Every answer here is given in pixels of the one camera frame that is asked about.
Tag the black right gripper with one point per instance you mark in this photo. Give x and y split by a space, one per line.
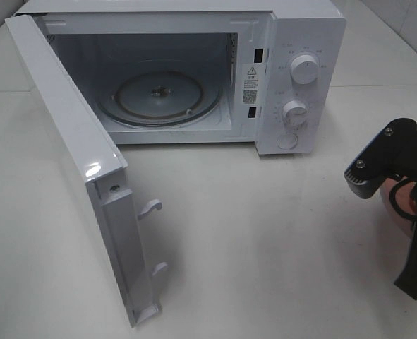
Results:
370 169

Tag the pink round plate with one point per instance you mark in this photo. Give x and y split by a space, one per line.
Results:
404 201

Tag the round white door button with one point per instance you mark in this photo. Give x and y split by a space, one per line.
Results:
287 141

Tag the white timer knob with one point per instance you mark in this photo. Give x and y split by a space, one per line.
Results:
295 112

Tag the white microwave door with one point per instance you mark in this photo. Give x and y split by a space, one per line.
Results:
98 164

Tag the upper white power knob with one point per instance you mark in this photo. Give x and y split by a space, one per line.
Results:
304 68

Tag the white microwave oven body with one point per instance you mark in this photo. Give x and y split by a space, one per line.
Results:
101 43

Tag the white warning label sticker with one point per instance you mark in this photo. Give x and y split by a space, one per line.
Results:
251 83

